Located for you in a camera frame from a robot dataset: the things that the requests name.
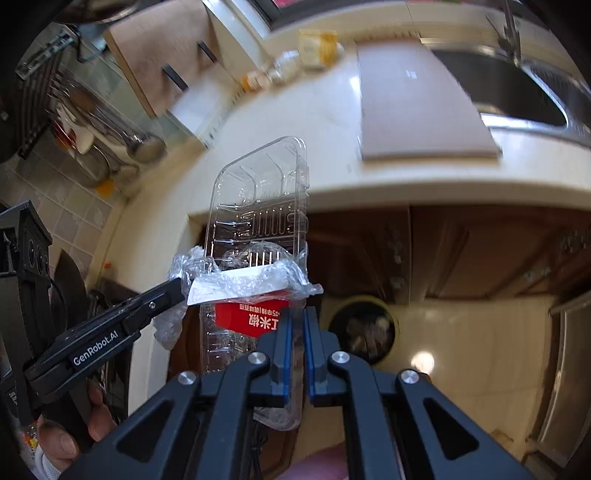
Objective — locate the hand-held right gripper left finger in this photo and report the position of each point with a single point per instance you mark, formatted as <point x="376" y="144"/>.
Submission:
<point x="286" y="364"/>

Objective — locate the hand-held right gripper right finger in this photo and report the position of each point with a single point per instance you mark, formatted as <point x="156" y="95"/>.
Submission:
<point x="309" y="369"/>

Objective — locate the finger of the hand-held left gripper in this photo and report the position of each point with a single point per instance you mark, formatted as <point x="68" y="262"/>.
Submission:
<point x="161" y="297"/>

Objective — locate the round black trash bin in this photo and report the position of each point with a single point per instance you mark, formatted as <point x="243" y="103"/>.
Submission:
<point x="364" y="327"/>

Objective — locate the plastic wrap with label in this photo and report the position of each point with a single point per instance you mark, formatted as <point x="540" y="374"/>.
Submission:
<point x="240" y="279"/>

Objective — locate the clear plastic tray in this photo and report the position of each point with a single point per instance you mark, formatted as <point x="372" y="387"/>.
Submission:
<point x="258" y="203"/>

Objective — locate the person's left hand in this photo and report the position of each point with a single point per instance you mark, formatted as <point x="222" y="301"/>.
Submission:
<point x="57" y="443"/>

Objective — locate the wooden cabinet door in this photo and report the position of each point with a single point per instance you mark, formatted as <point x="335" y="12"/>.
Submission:
<point x="355" y="249"/>
<point x="184" y="341"/>
<point x="480" y="249"/>

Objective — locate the crumpled packaging heap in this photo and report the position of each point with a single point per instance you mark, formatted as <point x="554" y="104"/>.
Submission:
<point x="367" y="334"/>

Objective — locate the person's left leg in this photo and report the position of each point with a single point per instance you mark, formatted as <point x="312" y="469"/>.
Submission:
<point x="314" y="466"/>

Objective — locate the metal ladle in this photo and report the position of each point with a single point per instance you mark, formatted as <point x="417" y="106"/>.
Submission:
<point x="147" y="147"/>

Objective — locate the small orange white container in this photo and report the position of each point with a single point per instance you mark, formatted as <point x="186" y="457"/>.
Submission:
<point x="254" y="82"/>

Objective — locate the metal utensil rack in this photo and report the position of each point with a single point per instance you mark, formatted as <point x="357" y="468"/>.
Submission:
<point x="41" y="87"/>

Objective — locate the wooden cutting board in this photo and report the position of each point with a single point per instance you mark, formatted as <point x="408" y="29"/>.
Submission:
<point x="152" y="46"/>

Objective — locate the stainless steel appliance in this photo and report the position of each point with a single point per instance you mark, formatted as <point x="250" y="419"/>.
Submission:
<point x="568" y="392"/>

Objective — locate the clear plastic bottle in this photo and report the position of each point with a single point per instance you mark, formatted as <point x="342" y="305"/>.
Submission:
<point x="286" y="64"/>

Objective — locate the brown cardboard sheet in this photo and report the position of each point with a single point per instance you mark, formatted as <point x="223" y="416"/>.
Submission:
<point x="415" y="106"/>

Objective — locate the yellow white carton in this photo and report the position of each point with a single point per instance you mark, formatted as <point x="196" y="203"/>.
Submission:
<point x="316" y="48"/>

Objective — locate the dark metal wok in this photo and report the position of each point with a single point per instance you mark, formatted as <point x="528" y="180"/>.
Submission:
<point x="92" y="11"/>

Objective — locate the red cloth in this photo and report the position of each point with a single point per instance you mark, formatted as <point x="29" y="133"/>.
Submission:
<point x="295" y="2"/>

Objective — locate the stainless steel sink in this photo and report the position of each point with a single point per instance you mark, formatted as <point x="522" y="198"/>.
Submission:
<point x="517" y="92"/>

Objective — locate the metal faucet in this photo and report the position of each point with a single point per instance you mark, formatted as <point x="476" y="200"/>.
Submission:
<point x="510" y="37"/>

